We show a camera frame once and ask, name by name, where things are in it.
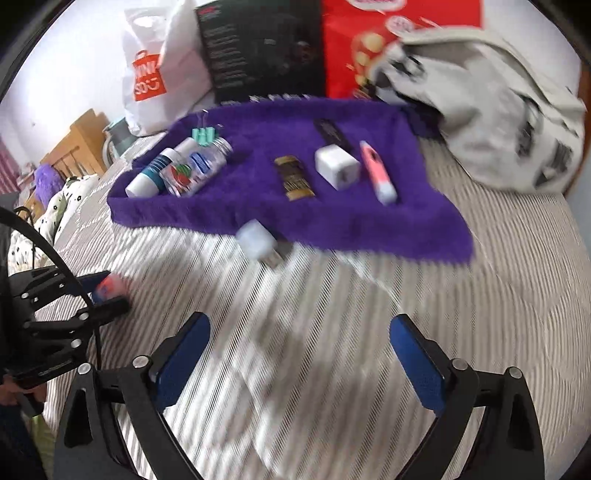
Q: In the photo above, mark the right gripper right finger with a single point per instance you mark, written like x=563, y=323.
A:
x=508, y=444

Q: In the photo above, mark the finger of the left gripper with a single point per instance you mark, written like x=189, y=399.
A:
x=92, y=316
x=34, y=289

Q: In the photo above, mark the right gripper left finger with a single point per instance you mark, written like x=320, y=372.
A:
x=90, y=444

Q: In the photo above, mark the blue cap orange jar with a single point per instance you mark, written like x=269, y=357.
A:
x=112, y=286

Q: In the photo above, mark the blue white balm tube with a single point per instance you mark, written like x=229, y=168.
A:
x=149, y=183

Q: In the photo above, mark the clear plastic bottle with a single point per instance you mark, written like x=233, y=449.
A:
x=194, y=165

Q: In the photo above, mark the white USB night light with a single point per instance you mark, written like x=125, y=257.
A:
x=260, y=245

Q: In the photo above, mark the green binder clip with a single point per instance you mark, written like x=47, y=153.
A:
x=205, y=134

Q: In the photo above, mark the black gold tube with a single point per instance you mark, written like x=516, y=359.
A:
x=292, y=176

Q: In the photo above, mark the white USB charger cube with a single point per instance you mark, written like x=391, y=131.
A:
x=339, y=168

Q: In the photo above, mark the pink white thermometer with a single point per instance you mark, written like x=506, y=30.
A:
x=381, y=181

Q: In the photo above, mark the black USB stick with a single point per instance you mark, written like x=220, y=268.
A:
x=332, y=135

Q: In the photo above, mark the person's left hand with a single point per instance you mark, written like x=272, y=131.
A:
x=10, y=392

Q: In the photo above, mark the white patterned pillow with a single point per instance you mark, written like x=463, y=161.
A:
x=22, y=256

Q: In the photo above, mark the purple plush toy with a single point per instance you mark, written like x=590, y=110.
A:
x=48, y=182

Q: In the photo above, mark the wooden headboard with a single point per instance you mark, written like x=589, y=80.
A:
x=79, y=153

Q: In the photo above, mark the teal kettle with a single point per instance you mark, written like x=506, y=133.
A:
x=118, y=138

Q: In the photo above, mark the white Miniso shopping bag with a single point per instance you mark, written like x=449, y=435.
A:
x=166, y=72

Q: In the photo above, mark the purple towel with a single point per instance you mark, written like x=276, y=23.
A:
x=423, y=224

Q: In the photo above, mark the black product box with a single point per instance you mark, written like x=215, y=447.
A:
x=262, y=48

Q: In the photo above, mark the grey Nike bag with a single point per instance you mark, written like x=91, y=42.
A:
x=509, y=126

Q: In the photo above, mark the red paper gift bag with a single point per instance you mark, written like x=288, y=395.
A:
x=357, y=32

